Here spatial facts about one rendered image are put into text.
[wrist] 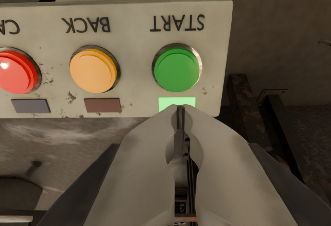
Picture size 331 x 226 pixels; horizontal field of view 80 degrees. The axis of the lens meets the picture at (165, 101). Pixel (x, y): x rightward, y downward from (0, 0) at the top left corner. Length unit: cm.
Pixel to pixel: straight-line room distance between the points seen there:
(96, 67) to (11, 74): 8
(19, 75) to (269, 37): 89
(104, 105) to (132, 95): 3
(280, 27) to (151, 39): 81
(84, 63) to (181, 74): 8
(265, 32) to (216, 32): 77
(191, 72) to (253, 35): 77
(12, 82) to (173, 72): 15
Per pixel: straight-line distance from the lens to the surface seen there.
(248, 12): 87
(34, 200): 296
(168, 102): 20
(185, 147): 147
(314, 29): 103
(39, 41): 21
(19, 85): 23
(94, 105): 21
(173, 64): 17
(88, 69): 19
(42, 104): 24
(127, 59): 19
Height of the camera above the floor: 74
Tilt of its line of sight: 40 degrees down
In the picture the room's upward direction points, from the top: 179 degrees counter-clockwise
